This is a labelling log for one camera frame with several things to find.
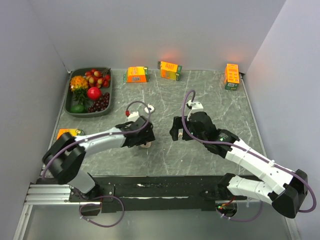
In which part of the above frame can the pink earbud charging case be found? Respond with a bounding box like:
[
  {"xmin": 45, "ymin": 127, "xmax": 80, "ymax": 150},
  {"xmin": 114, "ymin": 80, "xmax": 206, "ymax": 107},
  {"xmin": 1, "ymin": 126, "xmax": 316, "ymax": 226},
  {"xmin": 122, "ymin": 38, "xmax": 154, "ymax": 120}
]
[{"xmin": 140, "ymin": 142, "xmax": 151, "ymax": 149}]

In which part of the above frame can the white earbud charging case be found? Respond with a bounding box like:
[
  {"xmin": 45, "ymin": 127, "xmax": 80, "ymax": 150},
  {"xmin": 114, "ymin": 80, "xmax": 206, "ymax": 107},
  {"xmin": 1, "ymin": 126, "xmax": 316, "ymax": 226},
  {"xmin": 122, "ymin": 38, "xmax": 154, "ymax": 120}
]
[{"xmin": 144, "ymin": 104, "xmax": 155, "ymax": 114}]

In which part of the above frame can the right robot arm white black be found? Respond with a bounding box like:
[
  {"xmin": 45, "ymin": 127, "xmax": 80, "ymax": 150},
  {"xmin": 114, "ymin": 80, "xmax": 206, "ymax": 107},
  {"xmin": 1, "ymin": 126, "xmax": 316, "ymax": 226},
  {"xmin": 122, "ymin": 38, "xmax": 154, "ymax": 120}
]
[{"xmin": 169, "ymin": 111, "xmax": 308, "ymax": 219}]

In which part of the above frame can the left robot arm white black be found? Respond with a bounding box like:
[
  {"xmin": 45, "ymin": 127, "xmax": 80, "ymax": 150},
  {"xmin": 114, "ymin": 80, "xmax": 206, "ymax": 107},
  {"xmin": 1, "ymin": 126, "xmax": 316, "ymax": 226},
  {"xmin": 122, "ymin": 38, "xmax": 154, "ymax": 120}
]
[{"xmin": 42, "ymin": 116, "xmax": 155, "ymax": 201}]

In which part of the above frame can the orange juice box back middle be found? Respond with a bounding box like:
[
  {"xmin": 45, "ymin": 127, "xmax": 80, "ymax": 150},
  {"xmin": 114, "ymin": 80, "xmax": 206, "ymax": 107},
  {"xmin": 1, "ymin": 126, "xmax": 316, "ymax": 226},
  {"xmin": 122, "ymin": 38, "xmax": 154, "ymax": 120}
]
[{"xmin": 157, "ymin": 61, "xmax": 182, "ymax": 81}]

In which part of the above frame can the orange juice box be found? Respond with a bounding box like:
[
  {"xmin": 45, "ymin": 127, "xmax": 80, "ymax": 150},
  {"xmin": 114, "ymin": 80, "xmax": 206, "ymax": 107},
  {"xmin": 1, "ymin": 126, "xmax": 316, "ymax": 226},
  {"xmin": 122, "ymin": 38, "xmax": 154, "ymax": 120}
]
[
  {"xmin": 123, "ymin": 66, "xmax": 149, "ymax": 83},
  {"xmin": 157, "ymin": 61, "xmax": 182, "ymax": 81},
  {"xmin": 56, "ymin": 128, "xmax": 85, "ymax": 139},
  {"xmin": 223, "ymin": 63, "xmax": 240, "ymax": 91}
]

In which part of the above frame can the dark purple grape bunch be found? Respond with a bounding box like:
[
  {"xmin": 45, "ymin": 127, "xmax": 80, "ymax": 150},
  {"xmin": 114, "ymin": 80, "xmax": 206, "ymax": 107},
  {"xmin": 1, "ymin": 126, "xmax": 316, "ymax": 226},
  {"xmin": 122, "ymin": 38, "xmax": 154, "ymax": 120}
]
[{"xmin": 87, "ymin": 92, "xmax": 110, "ymax": 113}]

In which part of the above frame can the orange juice box back right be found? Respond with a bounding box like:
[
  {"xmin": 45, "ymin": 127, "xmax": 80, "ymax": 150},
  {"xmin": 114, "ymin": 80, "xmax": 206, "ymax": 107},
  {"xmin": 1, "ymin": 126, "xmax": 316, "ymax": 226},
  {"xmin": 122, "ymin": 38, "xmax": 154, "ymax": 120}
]
[{"xmin": 223, "ymin": 63, "xmax": 240, "ymax": 91}]

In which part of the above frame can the orange juice box back left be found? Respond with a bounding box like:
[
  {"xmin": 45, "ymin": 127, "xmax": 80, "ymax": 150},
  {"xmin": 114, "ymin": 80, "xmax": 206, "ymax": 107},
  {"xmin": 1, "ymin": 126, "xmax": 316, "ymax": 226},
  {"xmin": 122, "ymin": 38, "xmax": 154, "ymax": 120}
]
[{"xmin": 123, "ymin": 66, "xmax": 149, "ymax": 83}]

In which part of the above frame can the dark grey fruit tray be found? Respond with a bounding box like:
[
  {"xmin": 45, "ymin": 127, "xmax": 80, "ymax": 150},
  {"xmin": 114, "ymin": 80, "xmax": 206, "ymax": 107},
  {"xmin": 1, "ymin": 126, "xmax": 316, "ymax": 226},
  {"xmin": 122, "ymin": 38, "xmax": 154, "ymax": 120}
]
[{"xmin": 64, "ymin": 67, "xmax": 113, "ymax": 118}]

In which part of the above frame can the red toy apple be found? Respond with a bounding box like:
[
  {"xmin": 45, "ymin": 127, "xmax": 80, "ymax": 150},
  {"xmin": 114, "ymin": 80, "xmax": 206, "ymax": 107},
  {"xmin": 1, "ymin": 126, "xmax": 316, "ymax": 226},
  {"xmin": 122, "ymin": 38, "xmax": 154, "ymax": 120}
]
[{"xmin": 87, "ymin": 87, "xmax": 102, "ymax": 101}]

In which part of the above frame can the orange juice box front left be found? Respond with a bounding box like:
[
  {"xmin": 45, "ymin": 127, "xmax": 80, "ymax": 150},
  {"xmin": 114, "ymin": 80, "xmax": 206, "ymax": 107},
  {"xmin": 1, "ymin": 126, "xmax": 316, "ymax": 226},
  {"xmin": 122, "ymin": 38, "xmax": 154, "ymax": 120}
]
[{"xmin": 56, "ymin": 128, "xmax": 85, "ymax": 139}]

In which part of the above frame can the green toy avocado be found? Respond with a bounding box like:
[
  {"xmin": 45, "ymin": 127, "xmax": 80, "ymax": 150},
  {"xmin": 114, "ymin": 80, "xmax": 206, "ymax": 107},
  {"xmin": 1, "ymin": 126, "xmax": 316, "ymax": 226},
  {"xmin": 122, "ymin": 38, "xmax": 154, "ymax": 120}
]
[{"xmin": 70, "ymin": 104, "xmax": 87, "ymax": 114}]

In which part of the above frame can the orange toy pineapple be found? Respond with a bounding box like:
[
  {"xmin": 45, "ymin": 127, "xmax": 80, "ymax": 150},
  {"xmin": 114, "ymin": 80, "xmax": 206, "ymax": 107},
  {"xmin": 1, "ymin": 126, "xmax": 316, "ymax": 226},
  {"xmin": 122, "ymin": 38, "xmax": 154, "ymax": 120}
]
[{"xmin": 69, "ymin": 75, "xmax": 89, "ymax": 105}]

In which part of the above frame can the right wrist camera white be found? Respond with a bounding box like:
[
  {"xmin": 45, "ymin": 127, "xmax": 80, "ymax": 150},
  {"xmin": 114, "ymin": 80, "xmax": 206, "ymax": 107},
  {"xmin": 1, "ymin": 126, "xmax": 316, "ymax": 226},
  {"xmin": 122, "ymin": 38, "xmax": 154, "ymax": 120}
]
[{"xmin": 185, "ymin": 100, "xmax": 204, "ymax": 121}]

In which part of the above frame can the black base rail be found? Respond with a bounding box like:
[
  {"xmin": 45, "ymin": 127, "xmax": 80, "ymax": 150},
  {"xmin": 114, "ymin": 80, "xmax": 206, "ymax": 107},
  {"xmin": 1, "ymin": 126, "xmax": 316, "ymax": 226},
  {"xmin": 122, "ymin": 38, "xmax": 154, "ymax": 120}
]
[{"xmin": 24, "ymin": 174, "xmax": 251, "ymax": 215}]

